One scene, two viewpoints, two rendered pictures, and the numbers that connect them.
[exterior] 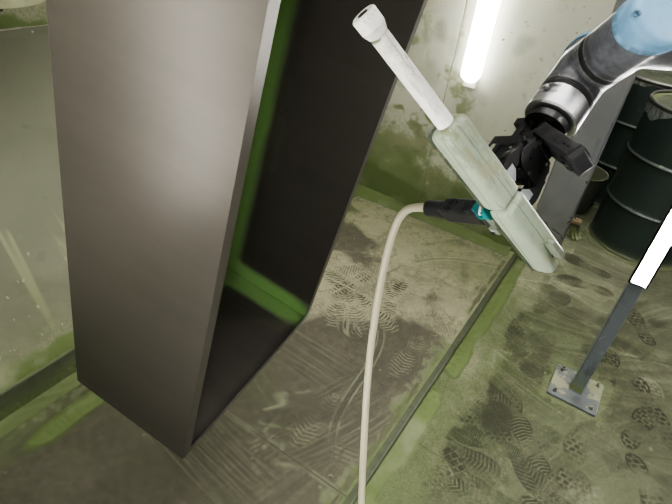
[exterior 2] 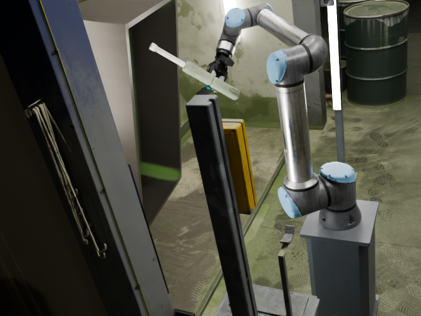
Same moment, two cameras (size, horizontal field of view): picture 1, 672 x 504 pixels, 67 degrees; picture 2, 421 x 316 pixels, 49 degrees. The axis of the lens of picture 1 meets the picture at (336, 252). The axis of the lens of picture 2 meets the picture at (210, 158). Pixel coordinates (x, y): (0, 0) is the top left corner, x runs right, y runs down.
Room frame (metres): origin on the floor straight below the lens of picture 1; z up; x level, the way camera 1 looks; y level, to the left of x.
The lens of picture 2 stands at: (-1.44, -0.17, 2.04)
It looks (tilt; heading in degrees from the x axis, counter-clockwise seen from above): 29 degrees down; 1
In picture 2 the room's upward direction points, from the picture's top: 12 degrees counter-clockwise
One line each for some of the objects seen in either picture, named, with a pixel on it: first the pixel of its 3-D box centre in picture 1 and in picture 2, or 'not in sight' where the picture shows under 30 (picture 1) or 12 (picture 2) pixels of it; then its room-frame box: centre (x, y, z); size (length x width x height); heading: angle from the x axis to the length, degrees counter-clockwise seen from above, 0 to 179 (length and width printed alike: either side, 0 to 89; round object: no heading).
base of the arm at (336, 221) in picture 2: not in sight; (339, 209); (0.29, -0.69, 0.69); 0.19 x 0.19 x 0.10
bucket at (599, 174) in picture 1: (578, 188); (334, 77); (3.20, -1.58, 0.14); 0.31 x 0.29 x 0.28; 151
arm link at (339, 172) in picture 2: not in sight; (336, 184); (0.28, -0.68, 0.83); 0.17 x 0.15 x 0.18; 103
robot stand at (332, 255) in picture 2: not in sight; (343, 268); (0.29, -0.69, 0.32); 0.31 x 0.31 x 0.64; 61
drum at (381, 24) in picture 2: (668, 180); (376, 54); (2.82, -1.89, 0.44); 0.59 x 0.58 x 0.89; 165
